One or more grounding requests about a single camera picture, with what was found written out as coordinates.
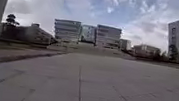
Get wide stone stairs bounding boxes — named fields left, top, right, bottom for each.
left=47, top=38, right=138, bottom=63

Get large glass-fronted building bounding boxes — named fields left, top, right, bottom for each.
left=52, top=17, right=124, bottom=51

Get small pale building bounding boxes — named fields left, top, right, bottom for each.
left=118, top=38, right=133, bottom=52

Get grey paved plaza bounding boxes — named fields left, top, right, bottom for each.
left=0, top=40, right=179, bottom=101

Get low pale building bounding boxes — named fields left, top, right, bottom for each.
left=131, top=43, right=163, bottom=59

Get low dark building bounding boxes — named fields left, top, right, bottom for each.
left=0, top=18, right=56, bottom=46

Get dark hedge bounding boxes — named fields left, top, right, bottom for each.
left=125, top=46, right=179, bottom=66

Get raised stone ledge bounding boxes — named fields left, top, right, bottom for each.
left=0, top=41, right=70, bottom=80

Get dark pine tree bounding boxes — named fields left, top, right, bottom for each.
left=4, top=13, right=22, bottom=28

